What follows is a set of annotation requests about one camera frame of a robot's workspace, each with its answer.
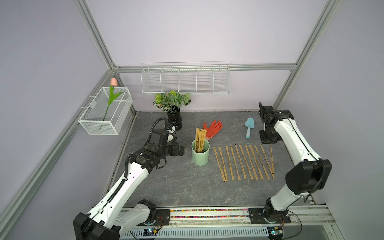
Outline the eleventh brown paper straw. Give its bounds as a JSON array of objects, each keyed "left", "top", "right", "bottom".
[{"left": 270, "top": 144, "right": 275, "bottom": 178}]

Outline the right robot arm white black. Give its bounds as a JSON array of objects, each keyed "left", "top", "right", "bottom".
[{"left": 259, "top": 103, "right": 332, "bottom": 223}]

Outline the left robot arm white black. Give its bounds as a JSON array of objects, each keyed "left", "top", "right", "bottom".
[{"left": 73, "top": 142, "right": 185, "bottom": 240}]

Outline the mint green storage cup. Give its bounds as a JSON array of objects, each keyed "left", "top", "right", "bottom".
[{"left": 191, "top": 140, "right": 210, "bottom": 166}]

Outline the bundle of brown paper straws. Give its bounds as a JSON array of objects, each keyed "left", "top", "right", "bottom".
[{"left": 195, "top": 128, "right": 207, "bottom": 153}]

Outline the teal small spatula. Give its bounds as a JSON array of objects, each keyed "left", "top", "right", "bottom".
[{"left": 245, "top": 117, "right": 255, "bottom": 139}]

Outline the black plant pot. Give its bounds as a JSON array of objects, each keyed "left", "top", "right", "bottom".
[{"left": 167, "top": 106, "right": 183, "bottom": 131}]

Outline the red hand-shaped scraper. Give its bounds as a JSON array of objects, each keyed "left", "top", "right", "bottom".
[{"left": 203, "top": 121, "right": 223, "bottom": 141}]

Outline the green artificial plant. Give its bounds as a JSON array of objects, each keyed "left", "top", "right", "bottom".
[{"left": 153, "top": 91, "right": 191, "bottom": 114}]

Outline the white mesh basket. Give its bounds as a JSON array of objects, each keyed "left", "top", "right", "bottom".
[{"left": 78, "top": 86, "right": 133, "bottom": 136}]

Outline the pink artificial tulip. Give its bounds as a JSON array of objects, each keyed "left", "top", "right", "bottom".
[{"left": 103, "top": 78, "right": 121, "bottom": 121}]

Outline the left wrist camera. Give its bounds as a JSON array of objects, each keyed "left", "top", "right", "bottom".
[{"left": 148, "top": 126, "right": 177, "bottom": 147}]

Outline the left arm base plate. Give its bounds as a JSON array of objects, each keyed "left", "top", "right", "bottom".
[{"left": 138, "top": 209, "right": 171, "bottom": 226}]

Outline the white wire wall shelf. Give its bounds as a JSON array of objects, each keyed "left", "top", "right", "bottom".
[{"left": 141, "top": 62, "right": 232, "bottom": 95}]

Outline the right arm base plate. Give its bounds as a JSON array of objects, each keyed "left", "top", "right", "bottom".
[{"left": 247, "top": 208, "right": 291, "bottom": 225}]

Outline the aluminium front rail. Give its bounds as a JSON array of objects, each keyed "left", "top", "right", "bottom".
[{"left": 80, "top": 204, "right": 337, "bottom": 230}]

